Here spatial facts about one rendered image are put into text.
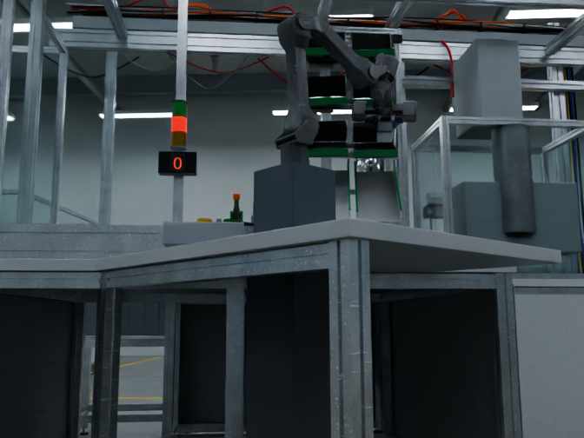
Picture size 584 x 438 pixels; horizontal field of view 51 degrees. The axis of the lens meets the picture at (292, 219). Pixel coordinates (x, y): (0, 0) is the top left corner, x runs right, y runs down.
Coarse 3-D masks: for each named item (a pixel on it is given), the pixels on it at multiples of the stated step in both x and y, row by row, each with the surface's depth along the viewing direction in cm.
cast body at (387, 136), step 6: (384, 120) 182; (390, 120) 183; (378, 126) 183; (384, 126) 182; (390, 126) 182; (378, 132) 183; (384, 132) 182; (390, 132) 182; (378, 138) 183; (384, 138) 183; (390, 138) 182
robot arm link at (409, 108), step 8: (392, 96) 174; (360, 104) 181; (376, 104) 173; (384, 104) 173; (392, 104) 175; (408, 104) 177; (416, 104) 177; (352, 112) 181; (360, 112) 180; (368, 112) 181; (376, 112) 177; (384, 112) 176; (392, 112) 178; (400, 112) 178; (408, 112) 176; (416, 112) 177; (360, 120) 181; (408, 120) 177
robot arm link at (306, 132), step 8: (312, 120) 148; (304, 128) 146; (312, 128) 148; (280, 136) 151; (288, 136) 147; (296, 136) 144; (304, 136) 146; (312, 136) 148; (280, 144) 151; (304, 144) 148
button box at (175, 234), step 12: (168, 228) 159; (180, 228) 160; (192, 228) 160; (204, 228) 160; (216, 228) 161; (228, 228) 161; (240, 228) 161; (168, 240) 159; (180, 240) 159; (192, 240) 160; (204, 240) 160
